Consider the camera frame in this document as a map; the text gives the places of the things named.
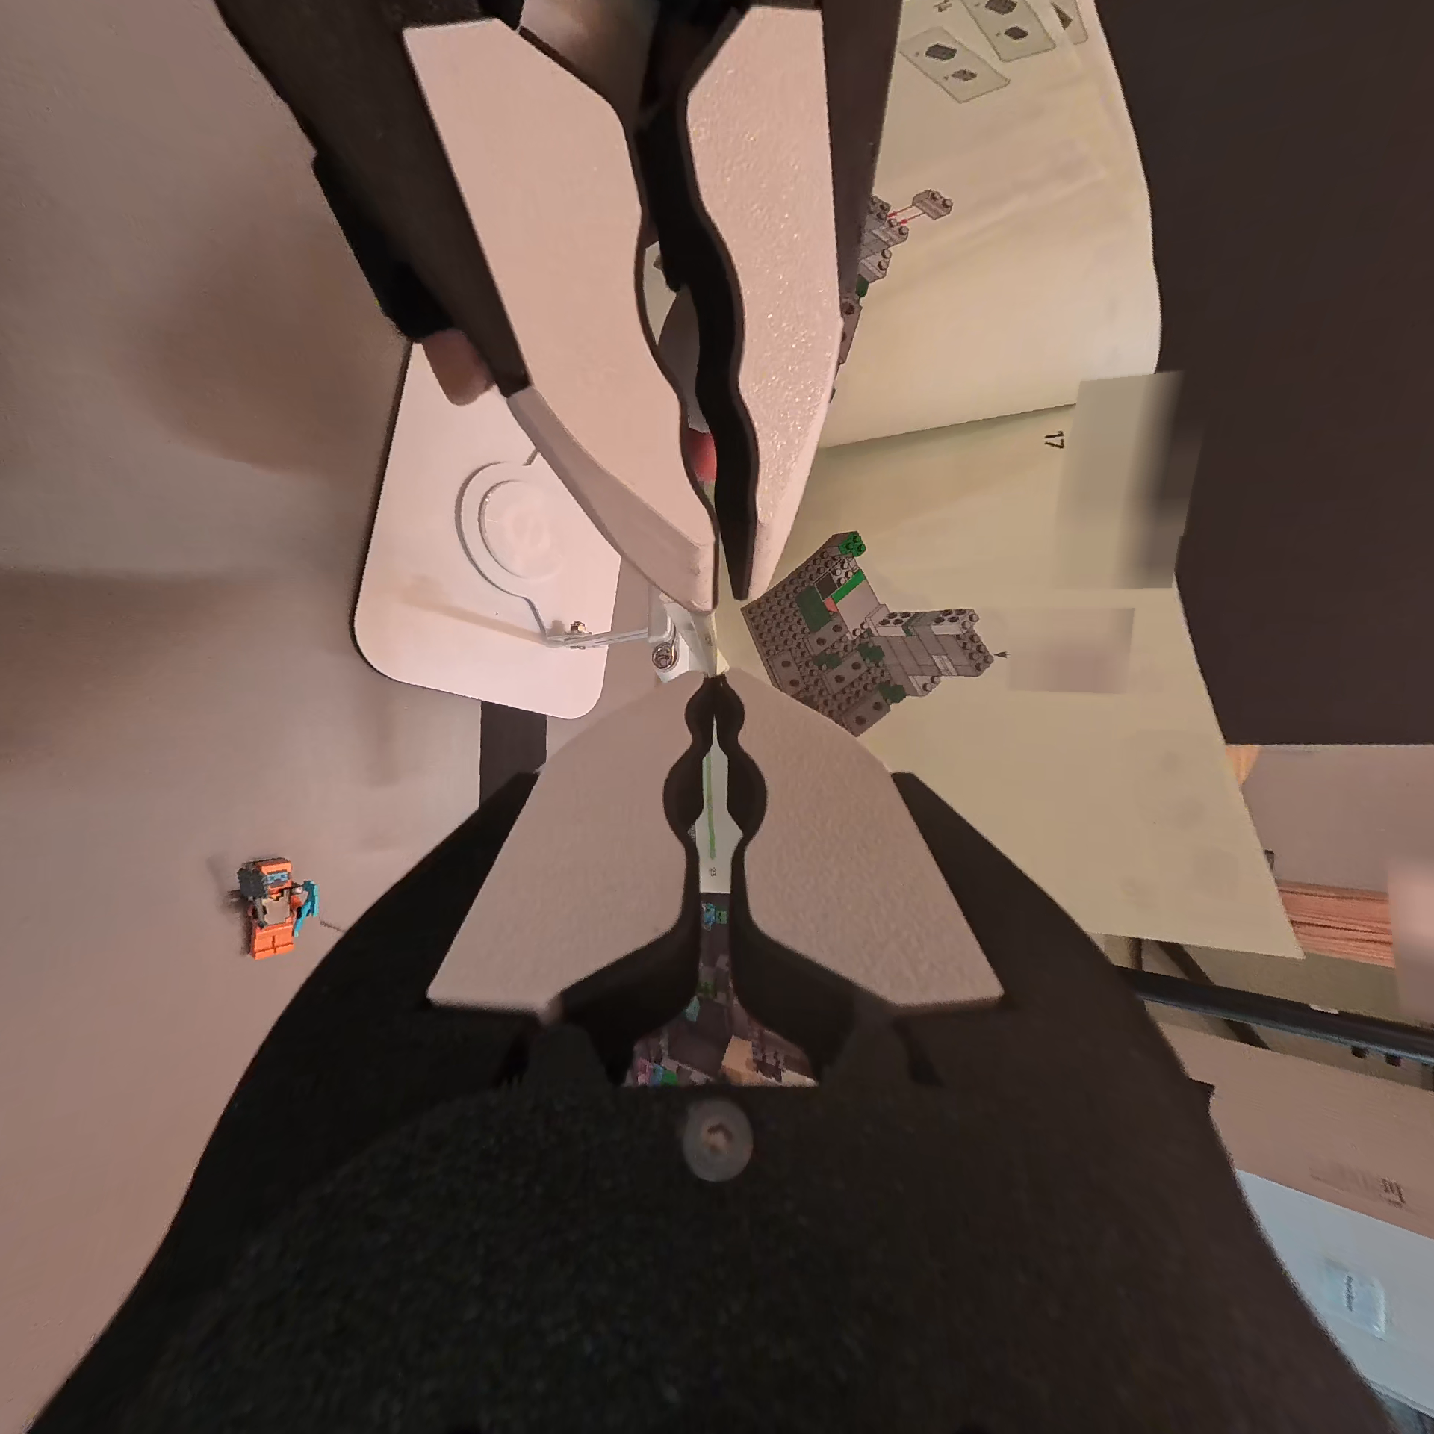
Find black rod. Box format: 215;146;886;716
1120;967;1434;1069

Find green toy set box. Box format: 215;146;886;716
625;895;821;1091

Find building instruction booklet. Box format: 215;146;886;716
639;0;1310;962

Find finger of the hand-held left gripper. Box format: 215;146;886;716
656;0;849;603
401;17;721;615

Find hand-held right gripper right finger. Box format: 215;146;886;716
717;673;1006;1020

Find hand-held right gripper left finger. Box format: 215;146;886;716
424;673;721;1026

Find person's left hand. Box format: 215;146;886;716
427;326;495;410

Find white wooden book stand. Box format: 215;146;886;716
350;335;721;721

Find dark panel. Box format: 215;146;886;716
1103;0;1434;748

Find orange brick figure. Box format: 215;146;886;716
232;854;325;963

